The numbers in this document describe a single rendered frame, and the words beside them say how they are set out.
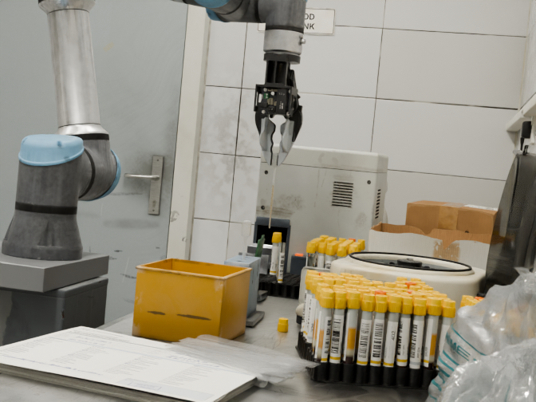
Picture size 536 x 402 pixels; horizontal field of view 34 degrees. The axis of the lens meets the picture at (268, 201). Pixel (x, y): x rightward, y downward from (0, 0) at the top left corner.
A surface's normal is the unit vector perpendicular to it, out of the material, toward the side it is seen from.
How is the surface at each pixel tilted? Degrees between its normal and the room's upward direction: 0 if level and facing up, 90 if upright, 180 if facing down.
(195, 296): 90
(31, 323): 90
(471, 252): 92
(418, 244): 98
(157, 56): 90
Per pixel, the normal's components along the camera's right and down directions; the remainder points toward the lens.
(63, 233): 0.68, -0.21
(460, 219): -0.32, 0.00
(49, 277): 0.97, 0.10
